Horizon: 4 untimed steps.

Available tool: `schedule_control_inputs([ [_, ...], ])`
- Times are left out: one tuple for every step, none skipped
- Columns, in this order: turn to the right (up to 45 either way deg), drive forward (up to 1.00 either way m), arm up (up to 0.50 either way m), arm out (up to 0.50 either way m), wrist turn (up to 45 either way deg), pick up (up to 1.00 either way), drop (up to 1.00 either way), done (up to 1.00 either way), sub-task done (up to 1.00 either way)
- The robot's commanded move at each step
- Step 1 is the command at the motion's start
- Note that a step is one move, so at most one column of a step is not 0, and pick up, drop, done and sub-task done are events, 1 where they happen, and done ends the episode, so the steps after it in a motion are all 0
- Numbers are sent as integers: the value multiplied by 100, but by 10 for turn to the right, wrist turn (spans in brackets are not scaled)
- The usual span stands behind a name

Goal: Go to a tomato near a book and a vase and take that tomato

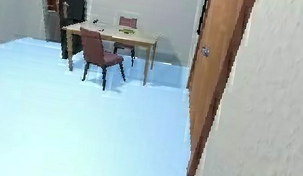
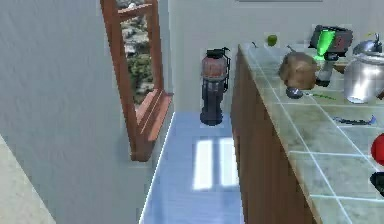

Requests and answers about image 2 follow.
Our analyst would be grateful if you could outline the red tomato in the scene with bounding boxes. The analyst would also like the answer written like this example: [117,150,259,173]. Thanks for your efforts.
[370,133,384,167]

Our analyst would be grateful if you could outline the brown wooden framed window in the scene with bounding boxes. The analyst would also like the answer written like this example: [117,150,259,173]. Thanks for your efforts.
[99,0,174,163]

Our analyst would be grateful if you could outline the brown tiled kitchen counter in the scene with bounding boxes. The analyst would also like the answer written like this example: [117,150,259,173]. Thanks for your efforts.
[230,43,384,224]

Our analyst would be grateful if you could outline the dark round spoon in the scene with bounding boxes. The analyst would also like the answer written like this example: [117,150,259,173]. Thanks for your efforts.
[285,86,337,101]

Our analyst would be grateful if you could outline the brown round bread loaf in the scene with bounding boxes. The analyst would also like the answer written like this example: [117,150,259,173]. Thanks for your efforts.
[278,51,319,91]

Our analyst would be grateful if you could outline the grey pepper shaker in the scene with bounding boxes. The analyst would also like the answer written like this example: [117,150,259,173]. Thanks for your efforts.
[315,52,340,88]

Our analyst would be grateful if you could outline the green bottle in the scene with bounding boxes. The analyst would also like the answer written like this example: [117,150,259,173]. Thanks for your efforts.
[313,29,336,62]

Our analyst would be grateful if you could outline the dark knife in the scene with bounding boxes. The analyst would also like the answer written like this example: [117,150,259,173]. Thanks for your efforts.
[332,115,378,126]

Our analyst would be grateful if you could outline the black coffee machine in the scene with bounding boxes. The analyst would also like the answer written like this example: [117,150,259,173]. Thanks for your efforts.
[309,24,354,61]

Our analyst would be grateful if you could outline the silver metal kettle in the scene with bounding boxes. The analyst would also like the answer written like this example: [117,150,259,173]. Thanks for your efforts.
[343,33,384,104]

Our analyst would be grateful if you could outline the black object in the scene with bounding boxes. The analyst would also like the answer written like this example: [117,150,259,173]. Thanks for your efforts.
[369,171,384,198]

